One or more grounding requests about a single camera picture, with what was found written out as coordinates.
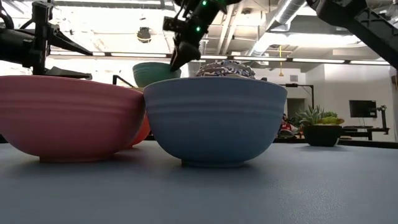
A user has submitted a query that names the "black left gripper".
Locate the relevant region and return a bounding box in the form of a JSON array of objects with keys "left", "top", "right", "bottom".
[{"left": 0, "top": 0, "right": 94, "bottom": 80}]

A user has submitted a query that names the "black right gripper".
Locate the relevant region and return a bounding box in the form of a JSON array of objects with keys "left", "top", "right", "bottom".
[{"left": 169, "top": 0, "right": 243, "bottom": 73}]

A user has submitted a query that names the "teal ribbed bowl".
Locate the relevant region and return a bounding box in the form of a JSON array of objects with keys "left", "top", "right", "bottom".
[{"left": 132, "top": 62, "right": 182, "bottom": 88}]

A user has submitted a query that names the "white bowl blue patterned rim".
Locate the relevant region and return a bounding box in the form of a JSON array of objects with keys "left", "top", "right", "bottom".
[{"left": 195, "top": 60, "right": 256, "bottom": 80}]

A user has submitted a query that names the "black metal railing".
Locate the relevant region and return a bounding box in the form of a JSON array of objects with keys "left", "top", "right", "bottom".
[{"left": 112, "top": 74, "right": 136, "bottom": 88}]

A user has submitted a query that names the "pink ribbed bowl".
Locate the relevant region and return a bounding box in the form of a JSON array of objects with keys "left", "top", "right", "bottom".
[{"left": 0, "top": 75, "right": 146, "bottom": 164}]

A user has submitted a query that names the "blue ribbed bowl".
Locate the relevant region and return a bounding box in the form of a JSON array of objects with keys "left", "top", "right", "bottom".
[{"left": 143, "top": 77, "right": 288, "bottom": 169}]

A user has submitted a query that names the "orange bowl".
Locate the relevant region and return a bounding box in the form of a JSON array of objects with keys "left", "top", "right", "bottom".
[{"left": 132, "top": 115, "right": 152, "bottom": 147}]

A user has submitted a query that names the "long LED light bar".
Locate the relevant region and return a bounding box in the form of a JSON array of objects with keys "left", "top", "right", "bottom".
[{"left": 49, "top": 51, "right": 391, "bottom": 66}]

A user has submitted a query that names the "person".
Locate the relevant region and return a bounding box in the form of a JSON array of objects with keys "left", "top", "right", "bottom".
[{"left": 278, "top": 113, "right": 300, "bottom": 138}]

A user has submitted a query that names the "potted succulent plant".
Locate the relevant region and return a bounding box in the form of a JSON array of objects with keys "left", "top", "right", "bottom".
[{"left": 295, "top": 105, "right": 346, "bottom": 147}]

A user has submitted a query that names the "black computer monitor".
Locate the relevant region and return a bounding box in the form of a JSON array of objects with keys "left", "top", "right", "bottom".
[{"left": 348, "top": 100, "right": 378, "bottom": 119}]

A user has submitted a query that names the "black desk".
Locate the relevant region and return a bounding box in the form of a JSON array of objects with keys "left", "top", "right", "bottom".
[{"left": 341, "top": 125, "right": 391, "bottom": 141}]

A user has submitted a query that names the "silver flexible ceiling duct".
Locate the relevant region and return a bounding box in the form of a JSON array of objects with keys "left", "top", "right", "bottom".
[{"left": 198, "top": 35, "right": 210, "bottom": 56}]

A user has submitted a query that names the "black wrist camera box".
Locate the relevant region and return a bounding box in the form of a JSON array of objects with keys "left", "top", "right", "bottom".
[{"left": 162, "top": 16, "right": 188, "bottom": 32}]

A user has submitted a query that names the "black dome ceiling camera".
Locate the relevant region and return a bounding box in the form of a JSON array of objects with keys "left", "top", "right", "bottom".
[{"left": 136, "top": 27, "right": 152, "bottom": 44}]

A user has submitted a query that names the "black cable loop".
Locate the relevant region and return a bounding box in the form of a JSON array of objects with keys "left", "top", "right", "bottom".
[{"left": 0, "top": 5, "right": 16, "bottom": 30}]

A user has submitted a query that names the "yellow hanging cord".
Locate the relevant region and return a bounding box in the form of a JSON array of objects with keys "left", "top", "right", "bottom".
[{"left": 278, "top": 45, "right": 285, "bottom": 77}]

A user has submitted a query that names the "large metal ceiling duct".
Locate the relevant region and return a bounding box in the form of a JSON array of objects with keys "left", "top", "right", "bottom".
[{"left": 248, "top": 0, "right": 308, "bottom": 57}]

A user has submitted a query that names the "black metal door frame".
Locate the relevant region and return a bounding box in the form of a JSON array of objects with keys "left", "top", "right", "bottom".
[{"left": 279, "top": 83, "right": 315, "bottom": 110}]

